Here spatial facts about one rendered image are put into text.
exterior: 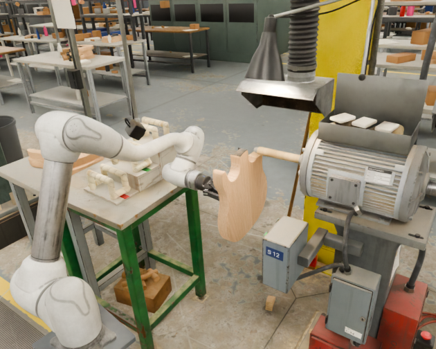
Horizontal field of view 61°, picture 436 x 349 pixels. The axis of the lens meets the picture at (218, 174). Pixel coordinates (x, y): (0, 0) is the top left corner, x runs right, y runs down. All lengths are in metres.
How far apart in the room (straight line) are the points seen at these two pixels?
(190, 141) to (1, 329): 1.77
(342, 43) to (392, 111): 0.91
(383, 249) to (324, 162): 0.36
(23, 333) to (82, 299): 1.38
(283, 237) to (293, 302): 1.38
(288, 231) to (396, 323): 0.55
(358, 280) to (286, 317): 1.14
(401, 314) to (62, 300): 1.17
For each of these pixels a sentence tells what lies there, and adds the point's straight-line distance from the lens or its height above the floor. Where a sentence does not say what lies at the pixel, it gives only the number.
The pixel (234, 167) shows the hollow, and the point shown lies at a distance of 1.47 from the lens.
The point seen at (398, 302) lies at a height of 0.79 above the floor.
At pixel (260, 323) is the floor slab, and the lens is 2.46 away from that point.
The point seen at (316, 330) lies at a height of 0.62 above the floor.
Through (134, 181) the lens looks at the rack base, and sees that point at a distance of 1.92.
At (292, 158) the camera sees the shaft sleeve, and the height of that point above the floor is 1.26.
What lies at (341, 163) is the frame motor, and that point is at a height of 1.32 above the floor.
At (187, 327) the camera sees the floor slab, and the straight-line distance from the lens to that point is 2.46.
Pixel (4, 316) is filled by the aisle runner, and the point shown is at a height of 0.00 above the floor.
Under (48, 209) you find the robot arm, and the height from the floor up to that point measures 1.17.
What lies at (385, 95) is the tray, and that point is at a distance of 1.36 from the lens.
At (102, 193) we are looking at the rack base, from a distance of 1.97.
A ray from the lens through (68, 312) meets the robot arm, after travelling 1.40.
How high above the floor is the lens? 1.87
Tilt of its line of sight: 28 degrees down
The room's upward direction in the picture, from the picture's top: 3 degrees counter-clockwise
